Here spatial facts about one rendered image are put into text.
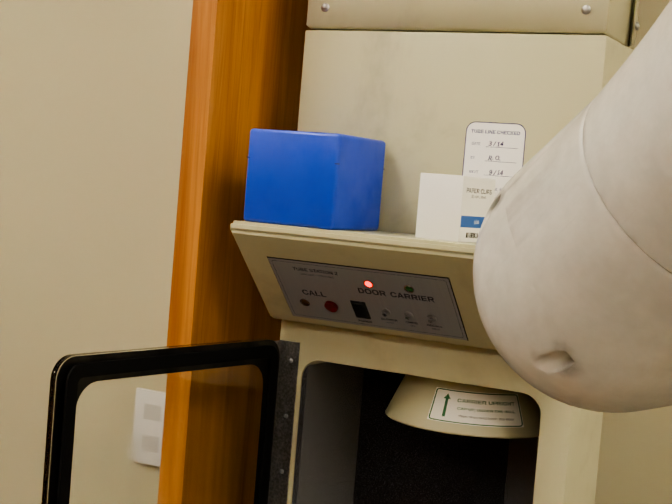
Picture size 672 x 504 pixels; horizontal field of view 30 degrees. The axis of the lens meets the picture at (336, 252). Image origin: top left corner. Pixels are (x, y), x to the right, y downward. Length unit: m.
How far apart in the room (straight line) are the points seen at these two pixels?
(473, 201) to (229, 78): 0.30
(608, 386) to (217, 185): 0.81
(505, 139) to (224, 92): 0.29
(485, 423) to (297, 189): 0.30
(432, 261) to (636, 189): 0.66
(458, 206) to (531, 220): 0.62
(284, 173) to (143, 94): 0.80
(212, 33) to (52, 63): 0.84
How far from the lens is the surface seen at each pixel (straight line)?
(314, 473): 1.36
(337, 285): 1.20
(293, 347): 1.31
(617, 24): 1.24
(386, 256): 1.14
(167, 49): 1.95
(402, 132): 1.26
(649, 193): 0.47
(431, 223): 1.15
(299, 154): 1.18
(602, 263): 0.49
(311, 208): 1.18
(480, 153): 1.22
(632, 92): 0.47
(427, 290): 1.15
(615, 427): 1.64
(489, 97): 1.22
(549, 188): 0.51
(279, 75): 1.38
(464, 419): 1.26
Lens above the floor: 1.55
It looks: 3 degrees down
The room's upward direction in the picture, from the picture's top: 5 degrees clockwise
